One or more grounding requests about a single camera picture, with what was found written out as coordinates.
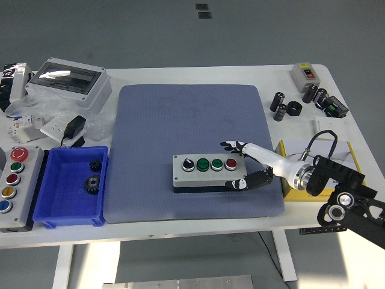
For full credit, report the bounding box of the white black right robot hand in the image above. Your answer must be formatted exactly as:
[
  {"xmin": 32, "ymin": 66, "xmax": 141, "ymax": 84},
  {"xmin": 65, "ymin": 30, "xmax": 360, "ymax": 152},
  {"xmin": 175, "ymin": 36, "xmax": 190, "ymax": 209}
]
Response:
[{"xmin": 220, "ymin": 140, "xmax": 301, "ymax": 192}]

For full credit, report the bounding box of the grey four-button control box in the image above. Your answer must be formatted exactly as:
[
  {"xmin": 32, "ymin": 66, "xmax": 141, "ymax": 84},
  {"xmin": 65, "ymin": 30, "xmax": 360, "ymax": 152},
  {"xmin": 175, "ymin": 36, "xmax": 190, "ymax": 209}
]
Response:
[{"xmin": 172, "ymin": 153, "xmax": 248, "ymax": 194}]

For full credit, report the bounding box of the grey five-button control box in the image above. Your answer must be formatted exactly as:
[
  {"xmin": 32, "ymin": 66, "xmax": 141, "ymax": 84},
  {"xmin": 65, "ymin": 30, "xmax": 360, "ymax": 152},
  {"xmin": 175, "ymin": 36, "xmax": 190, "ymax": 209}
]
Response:
[{"xmin": 0, "ymin": 146, "xmax": 45, "ymax": 232}]

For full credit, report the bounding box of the yellow white carton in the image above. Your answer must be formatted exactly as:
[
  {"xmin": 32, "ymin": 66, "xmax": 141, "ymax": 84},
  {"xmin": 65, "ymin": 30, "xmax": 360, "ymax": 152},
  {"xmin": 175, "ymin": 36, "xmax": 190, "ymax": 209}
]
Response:
[{"xmin": 275, "ymin": 140, "xmax": 368, "ymax": 202}]

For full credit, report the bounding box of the black cylindrical capacitor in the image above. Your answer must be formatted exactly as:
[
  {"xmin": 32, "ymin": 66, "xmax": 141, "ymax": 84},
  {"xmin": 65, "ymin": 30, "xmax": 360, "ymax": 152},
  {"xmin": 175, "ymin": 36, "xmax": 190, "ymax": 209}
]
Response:
[
  {"xmin": 312, "ymin": 87, "xmax": 328, "ymax": 106},
  {"xmin": 302, "ymin": 84, "xmax": 319, "ymax": 104},
  {"xmin": 273, "ymin": 104, "xmax": 288, "ymax": 122},
  {"xmin": 269, "ymin": 92, "xmax": 286, "ymax": 113}
]

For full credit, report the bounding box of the black hex nut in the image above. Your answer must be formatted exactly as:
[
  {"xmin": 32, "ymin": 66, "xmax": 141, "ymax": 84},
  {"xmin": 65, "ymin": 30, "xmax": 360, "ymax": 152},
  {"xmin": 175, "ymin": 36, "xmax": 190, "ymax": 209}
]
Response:
[{"xmin": 286, "ymin": 101, "xmax": 303, "ymax": 117}]

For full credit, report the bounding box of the black table control panel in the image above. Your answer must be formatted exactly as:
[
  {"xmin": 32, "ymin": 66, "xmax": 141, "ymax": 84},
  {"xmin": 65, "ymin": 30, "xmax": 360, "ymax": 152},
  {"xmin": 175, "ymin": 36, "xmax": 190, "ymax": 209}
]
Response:
[{"xmin": 299, "ymin": 227, "xmax": 347, "ymax": 235}]

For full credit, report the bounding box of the black module green terminal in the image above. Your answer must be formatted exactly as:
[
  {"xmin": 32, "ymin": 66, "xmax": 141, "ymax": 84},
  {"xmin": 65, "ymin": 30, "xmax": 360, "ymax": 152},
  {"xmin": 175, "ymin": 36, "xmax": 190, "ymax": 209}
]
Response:
[{"xmin": 321, "ymin": 95, "xmax": 350, "ymax": 119}]

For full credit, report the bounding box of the white table leg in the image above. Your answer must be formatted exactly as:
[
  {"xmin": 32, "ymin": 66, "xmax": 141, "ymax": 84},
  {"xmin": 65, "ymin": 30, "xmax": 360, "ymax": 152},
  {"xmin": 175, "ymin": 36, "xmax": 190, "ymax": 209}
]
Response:
[
  {"xmin": 51, "ymin": 244, "xmax": 75, "ymax": 289},
  {"xmin": 272, "ymin": 230, "xmax": 298, "ymax": 282}
]

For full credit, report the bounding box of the grey-blue table mat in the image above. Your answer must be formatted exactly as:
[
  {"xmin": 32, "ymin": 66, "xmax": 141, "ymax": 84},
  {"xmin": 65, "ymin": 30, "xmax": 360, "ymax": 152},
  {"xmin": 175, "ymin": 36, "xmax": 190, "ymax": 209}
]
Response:
[{"xmin": 102, "ymin": 84, "xmax": 286, "ymax": 224}]

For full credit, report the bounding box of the large black bevel gear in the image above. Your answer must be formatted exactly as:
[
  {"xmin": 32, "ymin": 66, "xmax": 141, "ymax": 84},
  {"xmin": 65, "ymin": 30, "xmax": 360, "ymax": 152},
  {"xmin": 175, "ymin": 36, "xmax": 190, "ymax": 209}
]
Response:
[{"xmin": 83, "ymin": 174, "xmax": 102, "ymax": 195}]

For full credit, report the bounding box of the grey distribution box clear lid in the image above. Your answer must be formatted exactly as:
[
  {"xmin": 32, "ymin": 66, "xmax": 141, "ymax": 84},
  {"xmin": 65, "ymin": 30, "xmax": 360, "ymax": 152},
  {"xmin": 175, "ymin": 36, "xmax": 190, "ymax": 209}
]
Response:
[{"xmin": 25, "ymin": 57, "xmax": 112, "ymax": 113}]

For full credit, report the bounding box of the black power adapter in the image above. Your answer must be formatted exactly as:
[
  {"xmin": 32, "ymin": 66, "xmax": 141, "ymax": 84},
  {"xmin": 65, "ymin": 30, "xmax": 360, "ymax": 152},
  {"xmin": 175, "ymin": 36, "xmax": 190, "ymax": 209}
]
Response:
[{"xmin": 61, "ymin": 115, "xmax": 87, "ymax": 148}]

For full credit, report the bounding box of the blue plastic bin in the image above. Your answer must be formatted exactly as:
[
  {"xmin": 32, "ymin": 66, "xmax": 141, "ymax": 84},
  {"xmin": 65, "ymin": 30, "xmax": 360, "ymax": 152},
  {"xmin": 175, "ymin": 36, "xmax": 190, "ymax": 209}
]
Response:
[{"xmin": 32, "ymin": 146, "xmax": 109, "ymax": 229}]

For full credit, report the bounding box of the clear plastic bag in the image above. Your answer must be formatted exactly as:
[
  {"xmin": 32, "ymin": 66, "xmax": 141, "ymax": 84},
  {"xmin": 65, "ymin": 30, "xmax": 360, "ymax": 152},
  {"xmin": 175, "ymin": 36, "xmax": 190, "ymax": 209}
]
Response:
[{"xmin": 5, "ymin": 90, "xmax": 117, "ymax": 142}]

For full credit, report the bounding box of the white circuit breaker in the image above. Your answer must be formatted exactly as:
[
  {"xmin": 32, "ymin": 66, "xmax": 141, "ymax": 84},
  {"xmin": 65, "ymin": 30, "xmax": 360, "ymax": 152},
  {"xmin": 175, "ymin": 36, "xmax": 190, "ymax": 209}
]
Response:
[{"xmin": 6, "ymin": 114, "xmax": 46, "ymax": 144}]

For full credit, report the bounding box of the white wrapped device box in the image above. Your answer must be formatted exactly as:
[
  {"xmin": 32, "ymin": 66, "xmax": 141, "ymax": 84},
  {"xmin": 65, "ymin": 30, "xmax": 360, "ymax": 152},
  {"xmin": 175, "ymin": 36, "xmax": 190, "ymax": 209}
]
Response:
[{"xmin": 9, "ymin": 62, "xmax": 33, "ymax": 105}]

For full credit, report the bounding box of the black foil packet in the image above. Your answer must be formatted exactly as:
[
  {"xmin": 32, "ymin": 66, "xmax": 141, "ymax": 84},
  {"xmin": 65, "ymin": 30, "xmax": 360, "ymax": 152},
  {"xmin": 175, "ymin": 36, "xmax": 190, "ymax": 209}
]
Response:
[{"xmin": 0, "ymin": 63, "xmax": 19, "ymax": 113}]

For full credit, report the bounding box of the white wall switch panel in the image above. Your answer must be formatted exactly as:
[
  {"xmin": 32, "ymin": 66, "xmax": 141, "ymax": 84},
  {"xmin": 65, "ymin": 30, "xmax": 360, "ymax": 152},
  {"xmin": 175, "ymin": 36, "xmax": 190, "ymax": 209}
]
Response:
[{"xmin": 314, "ymin": 116, "xmax": 350, "ymax": 141}]

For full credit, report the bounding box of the black cable under table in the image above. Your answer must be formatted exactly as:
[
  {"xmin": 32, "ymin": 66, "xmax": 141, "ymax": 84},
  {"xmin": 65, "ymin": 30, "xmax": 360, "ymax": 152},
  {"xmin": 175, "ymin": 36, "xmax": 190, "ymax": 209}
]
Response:
[{"xmin": 257, "ymin": 231, "xmax": 289, "ymax": 289}]

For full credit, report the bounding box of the grey switch box red button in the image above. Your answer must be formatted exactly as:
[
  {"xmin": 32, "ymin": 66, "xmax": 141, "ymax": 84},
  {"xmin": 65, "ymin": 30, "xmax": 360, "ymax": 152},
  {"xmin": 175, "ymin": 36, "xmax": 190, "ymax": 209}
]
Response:
[{"xmin": 291, "ymin": 63, "xmax": 323, "ymax": 93}]

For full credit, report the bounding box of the white wall socket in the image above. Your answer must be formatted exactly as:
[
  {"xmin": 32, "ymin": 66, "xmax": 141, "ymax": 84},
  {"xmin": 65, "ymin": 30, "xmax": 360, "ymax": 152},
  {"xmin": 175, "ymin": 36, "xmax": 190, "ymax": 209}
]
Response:
[{"xmin": 40, "ymin": 117, "xmax": 85, "ymax": 148}]

